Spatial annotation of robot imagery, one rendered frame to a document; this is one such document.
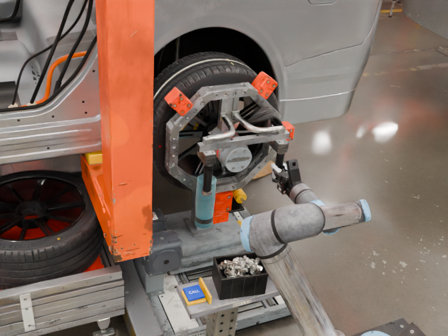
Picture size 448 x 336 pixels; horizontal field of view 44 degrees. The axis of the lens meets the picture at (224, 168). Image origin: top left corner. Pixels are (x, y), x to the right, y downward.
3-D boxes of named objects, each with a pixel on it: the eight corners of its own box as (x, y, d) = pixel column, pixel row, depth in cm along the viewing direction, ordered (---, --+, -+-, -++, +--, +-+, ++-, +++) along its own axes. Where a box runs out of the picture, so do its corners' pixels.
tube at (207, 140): (225, 119, 250) (227, 97, 244) (243, 139, 235) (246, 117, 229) (188, 123, 243) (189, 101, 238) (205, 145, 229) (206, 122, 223)
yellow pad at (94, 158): (111, 147, 279) (110, 138, 276) (117, 161, 269) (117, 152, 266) (83, 151, 274) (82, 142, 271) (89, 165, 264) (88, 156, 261)
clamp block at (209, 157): (207, 153, 239) (208, 142, 236) (215, 164, 232) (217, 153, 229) (197, 155, 237) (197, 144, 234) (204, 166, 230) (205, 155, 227)
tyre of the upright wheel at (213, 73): (283, 97, 296) (199, 22, 255) (305, 117, 278) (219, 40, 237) (202, 188, 307) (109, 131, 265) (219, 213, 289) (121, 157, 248)
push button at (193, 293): (198, 287, 233) (199, 284, 232) (205, 299, 228) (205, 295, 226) (183, 291, 230) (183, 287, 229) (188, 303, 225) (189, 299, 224)
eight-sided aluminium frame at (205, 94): (265, 177, 286) (279, 78, 257) (271, 183, 281) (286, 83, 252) (163, 195, 266) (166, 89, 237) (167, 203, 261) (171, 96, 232)
